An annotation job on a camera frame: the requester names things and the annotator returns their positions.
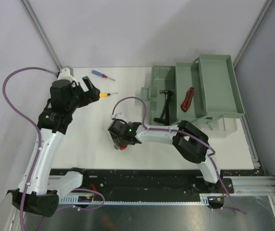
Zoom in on aluminium frame post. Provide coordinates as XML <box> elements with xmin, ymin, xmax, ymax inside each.
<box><xmin>233</xmin><ymin>0</ymin><xmax>275</xmax><ymax>70</ymax></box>
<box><xmin>19</xmin><ymin>0</ymin><xmax>62</xmax><ymax>71</ymax></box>

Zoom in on small steel claw hammer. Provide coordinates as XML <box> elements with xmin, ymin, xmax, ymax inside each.
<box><xmin>160</xmin><ymin>90</ymin><xmax>174</xmax><ymax>123</ymax></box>

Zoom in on green toolbox with clear lid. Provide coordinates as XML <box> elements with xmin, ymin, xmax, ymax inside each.
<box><xmin>140</xmin><ymin>54</ymin><xmax>245</xmax><ymax>137</ymax></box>

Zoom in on aluminium frame post left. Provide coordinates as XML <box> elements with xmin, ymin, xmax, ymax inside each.
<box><xmin>19</xmin><ymin>0</ymin><xmax>62</xmax><ymax>71</ymax></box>

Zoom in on grey slotted cable duct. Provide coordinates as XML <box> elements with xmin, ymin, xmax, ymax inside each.
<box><xmin>59</xmin><ymin>193</ymin><xmax>224</xmax><ymax>205</ymax></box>

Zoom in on yellow handled screwdriver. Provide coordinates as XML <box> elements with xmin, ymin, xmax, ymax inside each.
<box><xmin>100</xmin><ymin>92</ymin><xmax>118</xmax><ymax>98</ymax></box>

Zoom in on blue handled screwdriver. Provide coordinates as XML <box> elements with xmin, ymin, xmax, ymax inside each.
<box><xmin>91</xmin><ymin>70</ymin><xmax>116</xmax><ymax>81</ymax></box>

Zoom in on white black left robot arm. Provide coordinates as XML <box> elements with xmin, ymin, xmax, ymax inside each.
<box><xmin>10</xmin><ymin>77</ymin><xmax>100</xmax><ymax>217</ymax></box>

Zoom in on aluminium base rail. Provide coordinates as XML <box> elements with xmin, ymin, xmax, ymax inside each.
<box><xmin>230</xmin><ymin>176</ymin><xmax>275</xmax><ymax>195</ymax></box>

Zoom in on aluminium frame post right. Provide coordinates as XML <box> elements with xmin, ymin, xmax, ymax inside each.
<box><xmin>233</xmin><ymin>0</ymin><xmax>275</xmax><ymax>70</ymax></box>

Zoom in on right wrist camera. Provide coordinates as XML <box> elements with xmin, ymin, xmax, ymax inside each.
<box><xmin>110</xmin><ymin>112</ymin><xmax>126</xmax><ymax>120</ymax></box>

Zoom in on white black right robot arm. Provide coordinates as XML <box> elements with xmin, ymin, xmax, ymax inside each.
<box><xmin>108</xmin><ymin>118</ymin><xmax>223</xmax><ymax>193</ymax></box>

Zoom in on red black utility knife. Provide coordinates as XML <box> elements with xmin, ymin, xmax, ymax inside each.
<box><xmin>181</xmin><ymin>87</ymin><xmax>195</xmax><ymax>112</ymax></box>

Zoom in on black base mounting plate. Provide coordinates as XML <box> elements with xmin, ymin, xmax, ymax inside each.
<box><xmin>50</xmin><ymin>168</ymin><xmax>234</xmax><ymax>193</ymax></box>

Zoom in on black hacksaw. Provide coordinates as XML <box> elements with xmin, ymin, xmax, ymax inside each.
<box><xmin>154</xmin><ymin>91</ymin><xmax>174</xmax><ymax>126</ymax></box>

